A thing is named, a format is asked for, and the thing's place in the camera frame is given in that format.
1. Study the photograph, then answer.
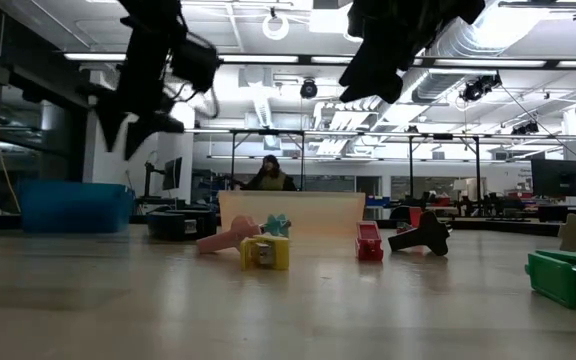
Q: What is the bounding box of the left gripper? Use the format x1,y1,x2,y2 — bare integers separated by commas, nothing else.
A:
95,0,189,162

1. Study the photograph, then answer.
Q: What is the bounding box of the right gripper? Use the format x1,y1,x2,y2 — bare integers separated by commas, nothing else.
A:
338,0,487,105

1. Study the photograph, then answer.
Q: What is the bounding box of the dark grey staple remover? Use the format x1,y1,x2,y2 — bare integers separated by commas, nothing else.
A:
387,210,452,257

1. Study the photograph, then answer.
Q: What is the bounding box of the red mini stapler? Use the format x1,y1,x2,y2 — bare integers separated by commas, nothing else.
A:
354,220,385,262

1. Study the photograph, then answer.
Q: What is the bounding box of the teal staple remover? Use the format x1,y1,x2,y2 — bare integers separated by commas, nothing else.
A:
262,213,292,239

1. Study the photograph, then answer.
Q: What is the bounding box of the green small cylinder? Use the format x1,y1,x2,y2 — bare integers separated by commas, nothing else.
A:
524,248,576,310

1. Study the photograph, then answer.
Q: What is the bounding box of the small black monitor on arm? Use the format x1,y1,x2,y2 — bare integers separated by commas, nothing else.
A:
142,156,184,199

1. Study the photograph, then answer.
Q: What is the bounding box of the pink staple remover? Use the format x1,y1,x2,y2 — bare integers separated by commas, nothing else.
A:
196,214,264,255

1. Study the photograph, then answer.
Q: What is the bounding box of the yellow mini stapler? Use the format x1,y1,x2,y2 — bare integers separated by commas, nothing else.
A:
239,233,291,272

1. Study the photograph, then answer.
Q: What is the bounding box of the blue plastic bin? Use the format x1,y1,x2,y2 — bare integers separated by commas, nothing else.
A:
19,179,136,235

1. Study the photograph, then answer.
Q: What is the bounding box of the black ceiling spotlight cluster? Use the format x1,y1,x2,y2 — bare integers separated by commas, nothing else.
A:
511,121,540,136
460,73,502,104

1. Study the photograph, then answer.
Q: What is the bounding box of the long ceiling light strip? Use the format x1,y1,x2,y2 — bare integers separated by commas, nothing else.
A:
62,52,576,70

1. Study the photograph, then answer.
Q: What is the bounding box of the person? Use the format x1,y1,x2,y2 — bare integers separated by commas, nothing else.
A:
245,154,298,192

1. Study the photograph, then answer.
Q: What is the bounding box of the orange translucent bin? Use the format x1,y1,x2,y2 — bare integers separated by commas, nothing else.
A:
217,190,368,239

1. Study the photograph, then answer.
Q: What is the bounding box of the large black monitor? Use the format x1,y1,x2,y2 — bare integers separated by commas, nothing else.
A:
530,158,576,197

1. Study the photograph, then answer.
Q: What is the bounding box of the ribbed silver air duct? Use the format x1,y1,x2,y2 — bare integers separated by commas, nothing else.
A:
407,19,504,104

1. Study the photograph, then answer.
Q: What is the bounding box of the black ceiling camera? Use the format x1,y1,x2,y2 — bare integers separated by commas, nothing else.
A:
299,78,319,100

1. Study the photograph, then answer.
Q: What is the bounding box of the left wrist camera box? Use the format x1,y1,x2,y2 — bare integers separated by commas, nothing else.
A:
170,32,222,94

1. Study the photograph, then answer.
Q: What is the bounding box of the white ceiling ring light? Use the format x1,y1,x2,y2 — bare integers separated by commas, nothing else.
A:
261,12,291,42

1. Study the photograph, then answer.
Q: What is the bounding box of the black metal rig frame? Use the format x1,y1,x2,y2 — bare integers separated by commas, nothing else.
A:
227,128,483,201

